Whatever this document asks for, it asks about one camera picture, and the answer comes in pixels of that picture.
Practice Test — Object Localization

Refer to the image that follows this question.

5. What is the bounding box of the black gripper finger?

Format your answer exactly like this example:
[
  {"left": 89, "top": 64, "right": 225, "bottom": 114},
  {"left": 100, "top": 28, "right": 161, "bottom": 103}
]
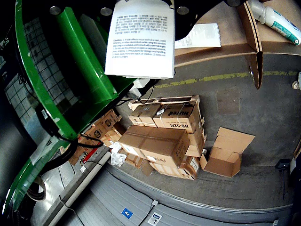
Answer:
[
  {"left": 174, "top": 0, "right": 247, "bottom": 41},
  {"left": 48, "top": 0, "right": 117, "bottom": 33}
]

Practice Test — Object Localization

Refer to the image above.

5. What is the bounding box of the cow print carton box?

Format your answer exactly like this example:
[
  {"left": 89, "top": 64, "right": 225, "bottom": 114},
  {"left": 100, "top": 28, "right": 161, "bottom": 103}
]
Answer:
[{"left": 104, "top": 0, "right": 176, "bottom": 80}]

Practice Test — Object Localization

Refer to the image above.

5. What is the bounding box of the white product box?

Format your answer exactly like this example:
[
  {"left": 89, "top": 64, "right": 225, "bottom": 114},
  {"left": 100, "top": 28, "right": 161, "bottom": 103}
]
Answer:
[{"left": 174, "top": 23, "right": 222, "bottom": 49}]

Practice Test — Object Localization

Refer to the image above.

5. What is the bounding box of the divided cardboard box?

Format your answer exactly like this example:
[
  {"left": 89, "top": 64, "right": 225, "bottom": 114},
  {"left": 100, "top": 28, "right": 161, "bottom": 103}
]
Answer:
[{"left": 174, "top": 0, "right": 301, "bottom": 90}]

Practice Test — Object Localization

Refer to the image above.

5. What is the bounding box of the cardboard box printed BS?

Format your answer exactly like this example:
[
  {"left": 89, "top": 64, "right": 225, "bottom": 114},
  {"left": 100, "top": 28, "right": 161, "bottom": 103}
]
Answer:
[{"left": 152, "top": 100, "right": 205, "bottom": 135}]

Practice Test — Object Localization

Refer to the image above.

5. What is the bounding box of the small plain cardboard box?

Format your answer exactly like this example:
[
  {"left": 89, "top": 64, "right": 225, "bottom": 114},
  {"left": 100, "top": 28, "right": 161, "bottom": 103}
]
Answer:
[{"left": 128, "top": 103, "right": 162, "bottom": 128}]

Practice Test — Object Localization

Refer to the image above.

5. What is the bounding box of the cardboard box round logo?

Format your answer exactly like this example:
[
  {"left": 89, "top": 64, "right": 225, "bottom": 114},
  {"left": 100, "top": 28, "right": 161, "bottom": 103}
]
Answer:
[
  {"left": 81, "top": 124, "right": 123, "bottom": 148},
  {"left": 94, "top": 109, "right": 123, "bottom": 132}
]

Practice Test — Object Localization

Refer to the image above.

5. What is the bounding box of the long cardboard box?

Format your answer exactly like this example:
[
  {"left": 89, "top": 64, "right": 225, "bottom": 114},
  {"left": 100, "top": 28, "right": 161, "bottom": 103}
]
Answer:
[{"left": 118, "top": 125, "right": 190, "bottom": 168}]

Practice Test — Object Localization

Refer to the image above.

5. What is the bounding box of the opened cardboard box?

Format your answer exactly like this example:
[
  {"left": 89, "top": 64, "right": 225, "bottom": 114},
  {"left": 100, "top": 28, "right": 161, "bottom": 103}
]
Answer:
[{"left": 199, "top": 127, "right": 256, "bottom": 178}]

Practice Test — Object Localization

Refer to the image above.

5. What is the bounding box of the labelled cardboard box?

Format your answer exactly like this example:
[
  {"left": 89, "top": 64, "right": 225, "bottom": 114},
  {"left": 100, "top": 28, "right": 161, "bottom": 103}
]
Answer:
[{"left": 149, "top": 154, "right": 200, "bottom": 181}]

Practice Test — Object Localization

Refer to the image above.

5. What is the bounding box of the green metal shelf unit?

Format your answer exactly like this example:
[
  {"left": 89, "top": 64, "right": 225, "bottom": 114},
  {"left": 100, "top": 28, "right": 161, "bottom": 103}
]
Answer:
[{"left": 0, "top": 0, "right": 139, "bottom": 217}]

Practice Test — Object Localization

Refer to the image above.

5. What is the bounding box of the beige shoe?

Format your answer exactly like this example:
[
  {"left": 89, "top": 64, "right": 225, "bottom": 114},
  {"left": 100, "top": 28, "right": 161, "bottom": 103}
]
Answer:
[{"left": 292, "top": 72, "right": 301, "bottom": 90}]

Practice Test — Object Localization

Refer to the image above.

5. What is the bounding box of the crumpled white plastic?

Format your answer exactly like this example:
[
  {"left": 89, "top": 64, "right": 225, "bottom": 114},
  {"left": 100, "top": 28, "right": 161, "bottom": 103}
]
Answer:
[{"left": 108, "top": 141, "right": 127, "bottom": 167}]

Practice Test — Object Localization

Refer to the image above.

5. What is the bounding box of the tape roll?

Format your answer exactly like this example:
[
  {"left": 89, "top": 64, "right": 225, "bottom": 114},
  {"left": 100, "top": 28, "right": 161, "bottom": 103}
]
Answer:
[{"left": 25, "top": 176, "right": 48, "bottom": 202}]

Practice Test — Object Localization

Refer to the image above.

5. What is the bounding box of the white sticker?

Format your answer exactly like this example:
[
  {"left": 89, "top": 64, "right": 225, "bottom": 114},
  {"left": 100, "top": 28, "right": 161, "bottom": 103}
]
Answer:
[{"left": 147, "top": 211, "right": 163, "bottom": 226}]

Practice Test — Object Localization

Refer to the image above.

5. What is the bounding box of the blue sticker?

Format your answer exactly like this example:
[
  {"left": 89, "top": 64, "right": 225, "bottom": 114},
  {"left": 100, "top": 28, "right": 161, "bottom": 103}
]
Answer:
[{"left": 121, "top": 207, "right": 134, "bottom": 220}]

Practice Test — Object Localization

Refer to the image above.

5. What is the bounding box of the thick black cable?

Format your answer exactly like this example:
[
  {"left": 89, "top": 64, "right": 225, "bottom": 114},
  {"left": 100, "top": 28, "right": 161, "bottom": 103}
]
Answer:
[{"left": 35, "top": 131, "right": 105, "bottom": 175}]

